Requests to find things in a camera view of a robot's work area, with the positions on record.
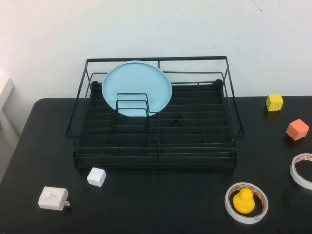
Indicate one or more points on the white furniture panel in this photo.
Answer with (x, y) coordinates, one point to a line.
(7, 102)

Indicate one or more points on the light blue round plate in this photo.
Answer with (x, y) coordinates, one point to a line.
(136, 80)

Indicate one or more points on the yellow cube block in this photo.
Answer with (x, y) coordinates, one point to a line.
(274, 103)

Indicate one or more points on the yellow rubber duck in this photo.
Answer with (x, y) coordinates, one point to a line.
(243, 203)

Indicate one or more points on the white power adapter plug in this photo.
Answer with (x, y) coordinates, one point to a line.
(52, 198)

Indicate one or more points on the small white cube block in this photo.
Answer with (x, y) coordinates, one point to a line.
(96, 177)

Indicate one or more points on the orange cube block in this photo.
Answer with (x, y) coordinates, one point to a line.
(297, 130)

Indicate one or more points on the white double-sided tape roll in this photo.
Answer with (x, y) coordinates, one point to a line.
(293, 174)
(245, 220)

